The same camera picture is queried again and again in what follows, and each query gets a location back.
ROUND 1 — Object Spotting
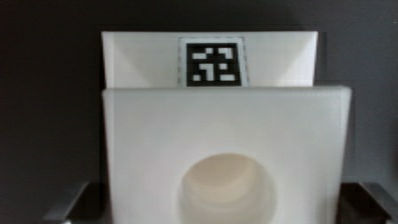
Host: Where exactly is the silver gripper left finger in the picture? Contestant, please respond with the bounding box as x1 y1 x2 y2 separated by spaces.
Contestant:
42 182 105 224

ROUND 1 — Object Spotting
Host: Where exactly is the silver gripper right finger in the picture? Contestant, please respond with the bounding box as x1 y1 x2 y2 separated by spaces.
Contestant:
339 182 398 224

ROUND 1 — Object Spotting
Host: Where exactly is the white lamp base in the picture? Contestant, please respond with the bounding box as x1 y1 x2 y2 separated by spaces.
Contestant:
101 31 352 224

